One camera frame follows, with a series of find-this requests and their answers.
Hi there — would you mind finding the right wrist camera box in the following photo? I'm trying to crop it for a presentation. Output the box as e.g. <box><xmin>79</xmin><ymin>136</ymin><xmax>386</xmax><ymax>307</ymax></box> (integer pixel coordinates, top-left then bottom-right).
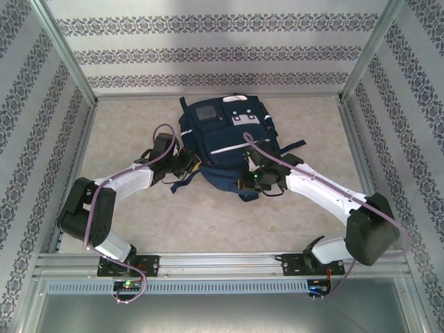
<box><xmin>242</xmin><ymin>148</ymin><xmax>270</xmax><ymax>171</ymax></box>

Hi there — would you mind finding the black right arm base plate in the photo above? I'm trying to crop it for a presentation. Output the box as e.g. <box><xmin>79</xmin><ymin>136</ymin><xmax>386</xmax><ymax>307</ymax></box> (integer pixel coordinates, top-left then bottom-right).
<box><xmin>281</xmin><ymin>253</ymin><xmax>346</xmax><ymax>278</ymax></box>

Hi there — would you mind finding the aluminium frame post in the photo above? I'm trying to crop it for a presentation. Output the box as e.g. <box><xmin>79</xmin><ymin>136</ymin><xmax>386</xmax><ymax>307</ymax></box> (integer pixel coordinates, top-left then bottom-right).
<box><xmin>29</xmin><ymin>0</ymin><xmax>100</xmax><ymax>107</ymax></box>
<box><xmin>336</xmin><ymin>0</ymin><xmax>406</xmax><ymax>105</ymax></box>

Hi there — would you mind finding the grey metal panel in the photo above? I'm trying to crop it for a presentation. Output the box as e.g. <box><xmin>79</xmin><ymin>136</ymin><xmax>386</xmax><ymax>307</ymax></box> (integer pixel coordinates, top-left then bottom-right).
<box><xmin>20</xmin><ymin>277</ymin><xmax>427</xmax><ymax>333</ymax></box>

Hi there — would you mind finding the navy blue backpack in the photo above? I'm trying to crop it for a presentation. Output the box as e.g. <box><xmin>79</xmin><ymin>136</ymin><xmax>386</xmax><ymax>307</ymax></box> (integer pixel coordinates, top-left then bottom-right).
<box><xmin>169</xmin><ymin>93</ymin><xmax>306</xmax><ymax>202</ymax></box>

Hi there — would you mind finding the aluminium side rail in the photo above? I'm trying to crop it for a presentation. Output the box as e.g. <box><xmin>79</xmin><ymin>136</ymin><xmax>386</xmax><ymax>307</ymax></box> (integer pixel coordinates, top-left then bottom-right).
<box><xmin>48</xmin><ymin>102</ymin><xmax>100</xmax><ymax>254</ymax></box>
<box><xmin>338</xmin><ymin>100</ymin><xmax>396</xmax><ymax>250</ymax></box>

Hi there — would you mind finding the aluminium mounting rail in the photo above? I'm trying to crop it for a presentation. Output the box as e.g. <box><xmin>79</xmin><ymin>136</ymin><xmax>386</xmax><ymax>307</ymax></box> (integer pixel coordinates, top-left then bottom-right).
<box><xmin>33</xmin><ymin>252</ymin><xmax>409</xmax><ymax>280</ymax></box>

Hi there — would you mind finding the grey slotted cable duct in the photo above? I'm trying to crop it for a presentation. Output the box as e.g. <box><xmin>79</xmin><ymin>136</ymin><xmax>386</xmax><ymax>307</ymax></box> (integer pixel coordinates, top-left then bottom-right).
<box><xmin>46</xmin><ymin>279</ymin><xmax>310</xmax><ymax>296</ymax></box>

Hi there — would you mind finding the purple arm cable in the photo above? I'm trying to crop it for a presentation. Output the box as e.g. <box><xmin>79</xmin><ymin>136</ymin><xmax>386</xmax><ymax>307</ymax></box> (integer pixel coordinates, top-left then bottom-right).
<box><xmin>242</xmin><ymin>131</ymin><xmax>412</xmax><ymax>299</ymax></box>
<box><xmin>84</xmin><ymin>123</ymin><xmax>181</xmax><ymax>306</ymax></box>

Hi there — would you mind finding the left controller board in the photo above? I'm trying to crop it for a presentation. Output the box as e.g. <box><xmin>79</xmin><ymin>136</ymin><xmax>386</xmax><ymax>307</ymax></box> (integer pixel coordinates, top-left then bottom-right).
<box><xmin>112</xmin><ymin>280</ymin><xmax>142</xmax><ymax>292</ymax></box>

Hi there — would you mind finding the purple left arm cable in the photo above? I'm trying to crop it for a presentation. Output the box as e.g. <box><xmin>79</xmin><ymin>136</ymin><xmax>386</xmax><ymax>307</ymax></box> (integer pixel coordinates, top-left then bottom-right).
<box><xmin>84</xmin><ymin>123</ymin><xmax>181</xmax><ymax>306</ymax></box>

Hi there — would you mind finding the right controller board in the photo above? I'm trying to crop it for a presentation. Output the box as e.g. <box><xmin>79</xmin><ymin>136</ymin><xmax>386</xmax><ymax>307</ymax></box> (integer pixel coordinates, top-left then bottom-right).
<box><xmin>308</xmin><ymin>284</ymin><xmax>333</xmax><ymax>299</ymax></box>

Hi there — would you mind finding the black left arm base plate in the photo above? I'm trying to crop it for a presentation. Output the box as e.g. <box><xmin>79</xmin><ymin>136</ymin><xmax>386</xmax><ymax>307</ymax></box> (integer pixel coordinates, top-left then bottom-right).
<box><xmin>96</xmin><ymin>255</ymin><xmax>160</xmax><ymax>278</ymax></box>

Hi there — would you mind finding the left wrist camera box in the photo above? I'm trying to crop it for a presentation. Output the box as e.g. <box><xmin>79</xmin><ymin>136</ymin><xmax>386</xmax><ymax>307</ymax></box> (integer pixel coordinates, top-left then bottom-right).
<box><xmin>152</xmin><ymin>133</ymin><xmax>177</xmax><ymax>156</ymax></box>

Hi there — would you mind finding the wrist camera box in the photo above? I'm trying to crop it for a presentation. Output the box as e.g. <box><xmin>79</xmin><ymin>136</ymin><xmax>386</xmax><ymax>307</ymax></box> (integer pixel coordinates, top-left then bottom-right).
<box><xmin>152</xmin><ymin>133</ymin><xmax>177</xmax><ymax>156</ymax></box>
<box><xmin>242</xmin><ymin>148</ymin><xmax>270</xmax><ymax>171</ymax></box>

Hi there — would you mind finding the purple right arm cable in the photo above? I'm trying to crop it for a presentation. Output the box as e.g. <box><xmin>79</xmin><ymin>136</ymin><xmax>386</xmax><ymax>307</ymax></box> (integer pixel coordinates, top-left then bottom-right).
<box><xmin>242</xmin><ymin>131</ymin><xmax>412</xmax><ymax>299</ymax></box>

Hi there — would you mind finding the controller board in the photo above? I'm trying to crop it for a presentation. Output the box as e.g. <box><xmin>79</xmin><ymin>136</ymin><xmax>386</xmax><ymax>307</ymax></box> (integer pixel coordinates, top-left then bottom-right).
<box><xmin>112</xmin><ymin>280</ymin><xmax>142</xmax><ymax>292</ymax></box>
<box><xmin>308</xmin><ymin>284</ymin><xmax>333</xmax><ymax>299</ymax></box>

